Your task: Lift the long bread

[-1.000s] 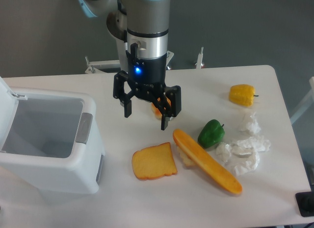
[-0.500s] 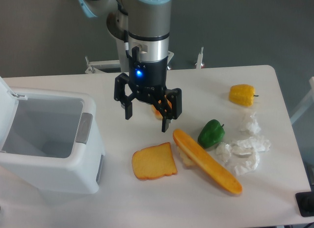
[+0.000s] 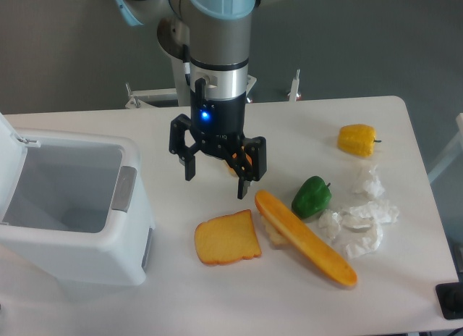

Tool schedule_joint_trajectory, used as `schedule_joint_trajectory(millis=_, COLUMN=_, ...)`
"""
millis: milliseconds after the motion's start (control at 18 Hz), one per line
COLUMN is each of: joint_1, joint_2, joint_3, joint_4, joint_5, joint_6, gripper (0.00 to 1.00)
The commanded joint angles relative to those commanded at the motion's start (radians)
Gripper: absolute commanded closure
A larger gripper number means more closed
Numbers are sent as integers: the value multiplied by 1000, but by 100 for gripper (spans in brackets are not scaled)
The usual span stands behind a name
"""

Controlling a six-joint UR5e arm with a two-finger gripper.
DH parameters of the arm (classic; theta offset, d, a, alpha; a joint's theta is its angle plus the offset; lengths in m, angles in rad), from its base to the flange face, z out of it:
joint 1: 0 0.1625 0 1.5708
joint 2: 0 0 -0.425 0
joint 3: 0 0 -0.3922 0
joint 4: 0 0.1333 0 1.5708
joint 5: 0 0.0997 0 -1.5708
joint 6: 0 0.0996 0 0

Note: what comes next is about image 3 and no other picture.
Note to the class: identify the square toast bread slice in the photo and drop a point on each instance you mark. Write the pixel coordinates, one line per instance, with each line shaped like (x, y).
(227, 239)

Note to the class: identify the yellow bell pepper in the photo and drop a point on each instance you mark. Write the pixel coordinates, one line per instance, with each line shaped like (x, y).
(357, 139)

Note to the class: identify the black device at edge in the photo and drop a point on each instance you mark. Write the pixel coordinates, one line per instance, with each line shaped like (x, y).
(450, 299)

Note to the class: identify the long orange baguette bread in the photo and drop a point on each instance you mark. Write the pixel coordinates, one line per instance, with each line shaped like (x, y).
(324, 257)

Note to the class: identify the small pale bread piece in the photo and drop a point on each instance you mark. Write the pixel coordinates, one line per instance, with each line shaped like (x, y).
(276, 238)

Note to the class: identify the round orange bun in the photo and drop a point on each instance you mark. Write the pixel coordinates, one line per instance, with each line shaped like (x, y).
(234, 157)

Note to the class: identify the green bell pepper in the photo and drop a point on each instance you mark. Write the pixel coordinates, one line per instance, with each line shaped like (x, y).
(312, 197)

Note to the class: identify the white trash bin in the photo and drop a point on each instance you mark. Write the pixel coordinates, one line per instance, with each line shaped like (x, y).
(74, 205)

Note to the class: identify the large crumpled white tissue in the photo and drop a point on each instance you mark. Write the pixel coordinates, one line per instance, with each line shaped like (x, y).
(364, 226)

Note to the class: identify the white metal frame right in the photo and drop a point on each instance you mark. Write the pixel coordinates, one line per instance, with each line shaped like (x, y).
(450, 152)

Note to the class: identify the small crumpled white tissue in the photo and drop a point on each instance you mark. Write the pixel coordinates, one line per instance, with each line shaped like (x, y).
(330, 222)

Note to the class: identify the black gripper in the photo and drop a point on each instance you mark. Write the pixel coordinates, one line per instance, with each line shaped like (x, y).
(216, 127)

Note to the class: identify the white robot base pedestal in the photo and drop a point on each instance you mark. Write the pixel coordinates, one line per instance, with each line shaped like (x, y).
(174, 38)

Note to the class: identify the table clamp with red knob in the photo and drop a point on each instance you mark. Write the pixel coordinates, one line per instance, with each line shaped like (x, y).
(294, 92)

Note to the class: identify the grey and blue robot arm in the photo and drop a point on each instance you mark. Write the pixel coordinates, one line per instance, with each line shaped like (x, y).
(211, 40)

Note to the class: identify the upper crumpled white tissue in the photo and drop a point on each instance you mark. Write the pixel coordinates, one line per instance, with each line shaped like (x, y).
(368, 183)

